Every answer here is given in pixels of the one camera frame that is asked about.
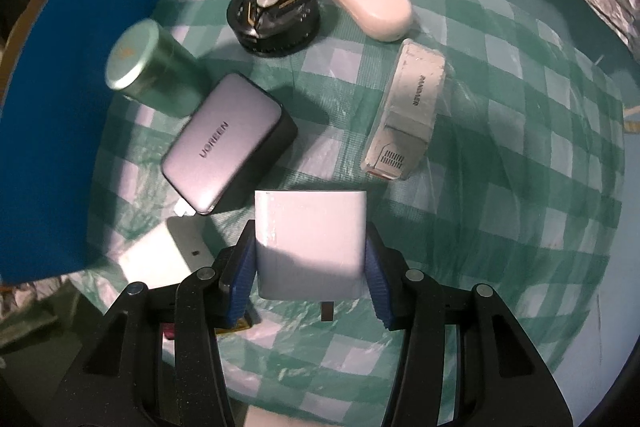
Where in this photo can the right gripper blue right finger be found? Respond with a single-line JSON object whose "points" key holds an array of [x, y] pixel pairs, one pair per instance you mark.
{"points": [[384, 270]]}

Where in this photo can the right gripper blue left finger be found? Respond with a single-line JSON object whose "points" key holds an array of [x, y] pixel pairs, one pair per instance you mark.
{"points": [[236, 266]]}

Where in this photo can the blue cardboard box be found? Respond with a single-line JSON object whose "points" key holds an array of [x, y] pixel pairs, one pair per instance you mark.
{"points": [[54, 103]]}

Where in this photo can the black round fan gadget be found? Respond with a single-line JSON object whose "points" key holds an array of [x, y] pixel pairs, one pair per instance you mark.
{"points": [[274, 28]]}

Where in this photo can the white charger with port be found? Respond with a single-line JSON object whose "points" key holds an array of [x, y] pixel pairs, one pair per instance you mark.
{"points": [[167, 254]]}

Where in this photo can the white packaged cable adapter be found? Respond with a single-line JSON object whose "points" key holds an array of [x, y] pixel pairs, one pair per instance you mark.
{"points": [[404, 123]]}

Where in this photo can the green round tin can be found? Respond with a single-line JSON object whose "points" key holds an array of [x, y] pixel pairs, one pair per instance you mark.
{"points": [[149, 66]]}

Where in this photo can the white square charger block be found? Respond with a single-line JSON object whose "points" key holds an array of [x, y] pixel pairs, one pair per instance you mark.
{"points": [[310, 245]]}

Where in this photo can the green checkered tablecloth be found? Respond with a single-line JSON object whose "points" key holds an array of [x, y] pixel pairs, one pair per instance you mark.
{"points": [[521, 187]]}

